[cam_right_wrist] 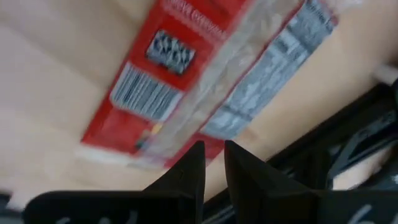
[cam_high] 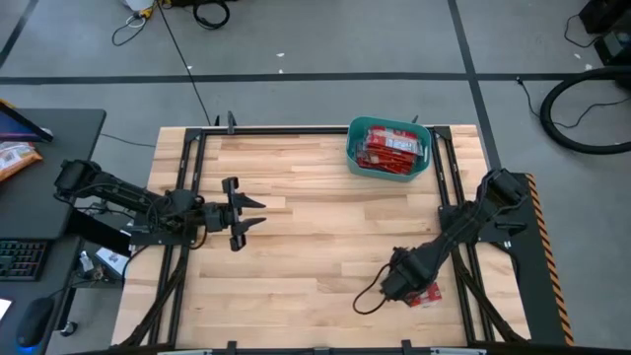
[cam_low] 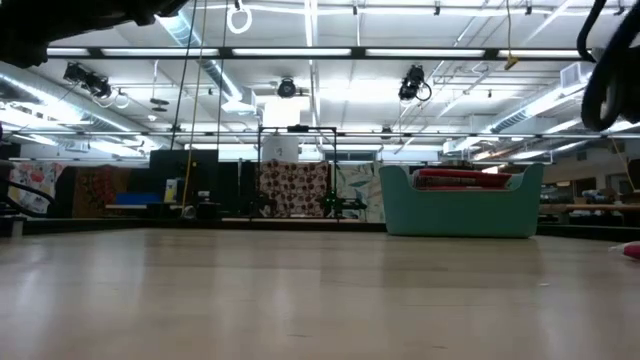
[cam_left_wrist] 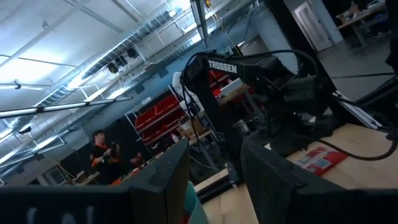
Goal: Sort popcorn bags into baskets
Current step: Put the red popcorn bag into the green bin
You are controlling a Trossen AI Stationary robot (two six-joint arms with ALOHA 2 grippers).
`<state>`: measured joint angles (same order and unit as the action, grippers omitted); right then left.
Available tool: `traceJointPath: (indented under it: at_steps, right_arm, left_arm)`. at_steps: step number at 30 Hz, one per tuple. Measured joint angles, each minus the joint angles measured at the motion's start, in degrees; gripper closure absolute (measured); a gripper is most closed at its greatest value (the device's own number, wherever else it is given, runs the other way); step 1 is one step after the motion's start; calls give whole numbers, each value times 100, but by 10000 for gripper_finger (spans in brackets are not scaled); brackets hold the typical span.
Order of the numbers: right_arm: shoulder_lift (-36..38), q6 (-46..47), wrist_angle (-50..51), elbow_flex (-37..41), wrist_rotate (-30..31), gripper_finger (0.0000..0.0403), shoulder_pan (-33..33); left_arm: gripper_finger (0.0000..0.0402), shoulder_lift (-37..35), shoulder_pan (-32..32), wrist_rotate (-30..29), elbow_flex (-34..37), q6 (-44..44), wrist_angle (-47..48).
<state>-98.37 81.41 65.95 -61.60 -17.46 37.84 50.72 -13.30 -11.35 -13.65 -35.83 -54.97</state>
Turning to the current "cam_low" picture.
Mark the black round overhead camera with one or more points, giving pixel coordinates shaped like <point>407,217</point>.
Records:
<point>287,88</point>

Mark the black overhead light bar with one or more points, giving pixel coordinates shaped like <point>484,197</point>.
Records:
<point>225,52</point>

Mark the wooden bench top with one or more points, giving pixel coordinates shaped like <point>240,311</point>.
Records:
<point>590,207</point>

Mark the white bucket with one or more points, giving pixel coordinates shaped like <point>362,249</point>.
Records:
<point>280,149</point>

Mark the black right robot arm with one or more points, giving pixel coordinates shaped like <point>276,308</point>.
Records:
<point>615,85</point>

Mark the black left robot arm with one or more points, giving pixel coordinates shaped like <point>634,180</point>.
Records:
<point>50,25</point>

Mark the red popcorn bag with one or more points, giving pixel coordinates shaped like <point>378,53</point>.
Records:
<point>465,174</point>
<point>632,250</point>

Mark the yellow and white box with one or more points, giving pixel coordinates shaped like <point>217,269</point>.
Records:
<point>170,191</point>

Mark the black panel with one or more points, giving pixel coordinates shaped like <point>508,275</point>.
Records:
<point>170,165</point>

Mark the black metal stand frame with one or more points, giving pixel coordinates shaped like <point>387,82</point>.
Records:
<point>297,128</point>

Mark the black overhead camera cluster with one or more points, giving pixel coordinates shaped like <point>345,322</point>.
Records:
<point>87,80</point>

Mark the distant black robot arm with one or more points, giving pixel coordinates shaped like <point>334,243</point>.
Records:
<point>345,204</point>

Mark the teal plastic basket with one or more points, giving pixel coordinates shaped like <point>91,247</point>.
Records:
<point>460,215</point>

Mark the dark red patterned cloth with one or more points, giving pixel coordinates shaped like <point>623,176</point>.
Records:
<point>100,190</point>

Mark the blue box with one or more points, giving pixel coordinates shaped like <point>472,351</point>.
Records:
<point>137,199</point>

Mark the brown dotted cloth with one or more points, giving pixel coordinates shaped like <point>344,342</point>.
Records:
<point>295,190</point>

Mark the floral pattern cloth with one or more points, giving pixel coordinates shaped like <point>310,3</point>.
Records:
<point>35,182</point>

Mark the leaf pattern cloth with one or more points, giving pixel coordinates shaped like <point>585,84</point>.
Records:
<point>357,185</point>

